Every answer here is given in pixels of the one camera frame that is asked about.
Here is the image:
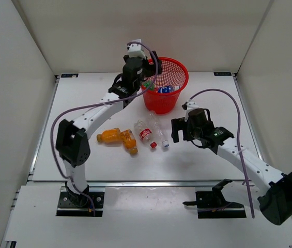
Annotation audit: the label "green plastic soda bottle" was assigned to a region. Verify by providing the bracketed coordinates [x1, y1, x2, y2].
[142, 80, 154, 90]

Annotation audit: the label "blue-label sports drink bottle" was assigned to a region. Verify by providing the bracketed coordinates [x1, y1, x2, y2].
[157, 85, 180, 94]

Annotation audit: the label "clear water bottle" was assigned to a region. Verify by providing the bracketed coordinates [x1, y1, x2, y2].
[147, 111, 170, 149]

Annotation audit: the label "clear red-label cola bottle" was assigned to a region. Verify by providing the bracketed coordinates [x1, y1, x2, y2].
[134, 120, 157, 149]

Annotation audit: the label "orange berry drink bottle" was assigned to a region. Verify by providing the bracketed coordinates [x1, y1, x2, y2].
[120, 129, 138, 155]

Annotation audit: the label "orange juice bottle sideways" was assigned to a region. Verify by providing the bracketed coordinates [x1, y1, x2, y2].
[96, 128, 121, 144]

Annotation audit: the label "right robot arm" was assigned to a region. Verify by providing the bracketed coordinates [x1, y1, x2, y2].
[171, 88, 292, 225]

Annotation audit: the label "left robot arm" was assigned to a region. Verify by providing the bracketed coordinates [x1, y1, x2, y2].
[55, 55, 162, 209]

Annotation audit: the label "red plastic mesh bin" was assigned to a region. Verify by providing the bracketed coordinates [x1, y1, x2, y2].
[142, 57, 189, 115]

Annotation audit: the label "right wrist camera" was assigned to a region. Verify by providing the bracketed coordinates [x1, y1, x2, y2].
[182, 99, 199, 112]

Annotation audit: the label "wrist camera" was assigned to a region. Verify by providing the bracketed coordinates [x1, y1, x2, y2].
[127, 43, 147, 59]
[182, 99, 199, 112]

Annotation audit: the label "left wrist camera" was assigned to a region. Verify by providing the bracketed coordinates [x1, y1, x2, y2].
[127, 43, 147, 59]

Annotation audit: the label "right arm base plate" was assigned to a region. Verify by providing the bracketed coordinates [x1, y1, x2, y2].
[182, 179, 247, 219]

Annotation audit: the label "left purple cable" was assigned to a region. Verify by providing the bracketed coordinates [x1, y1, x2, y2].
[50, 42, 162, 215]

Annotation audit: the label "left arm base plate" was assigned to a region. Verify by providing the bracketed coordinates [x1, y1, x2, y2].
[56, 187, 105, 218]

